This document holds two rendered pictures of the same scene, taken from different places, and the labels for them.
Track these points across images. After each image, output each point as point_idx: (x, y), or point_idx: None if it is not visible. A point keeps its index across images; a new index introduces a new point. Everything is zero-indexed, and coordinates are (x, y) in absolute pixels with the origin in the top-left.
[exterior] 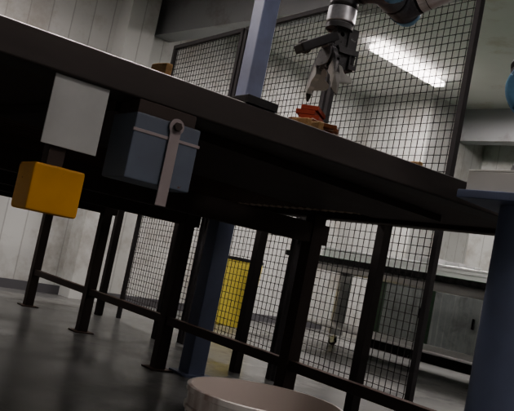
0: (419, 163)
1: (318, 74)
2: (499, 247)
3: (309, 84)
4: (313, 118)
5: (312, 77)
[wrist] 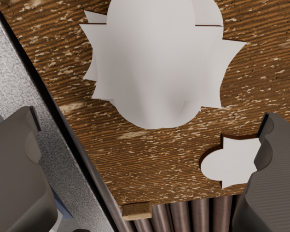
0: (122, 214)
1: (237, 211)
2: None
3: (276, 142)
4: (82, 28)
5: (283, 174)
